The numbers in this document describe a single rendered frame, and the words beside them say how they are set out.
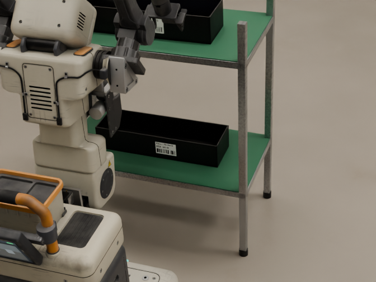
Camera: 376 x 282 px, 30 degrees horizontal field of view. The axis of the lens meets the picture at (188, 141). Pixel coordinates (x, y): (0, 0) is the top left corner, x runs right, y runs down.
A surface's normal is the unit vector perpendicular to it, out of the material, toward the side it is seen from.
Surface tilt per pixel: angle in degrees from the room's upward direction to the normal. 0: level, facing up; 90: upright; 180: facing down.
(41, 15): 47
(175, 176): 0
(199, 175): 0
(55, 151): 82
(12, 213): 92
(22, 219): 92
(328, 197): 0
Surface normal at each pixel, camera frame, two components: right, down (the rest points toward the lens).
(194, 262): -0.05, -0.83
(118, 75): -0.32, 0.42
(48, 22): -0.26, -0.16
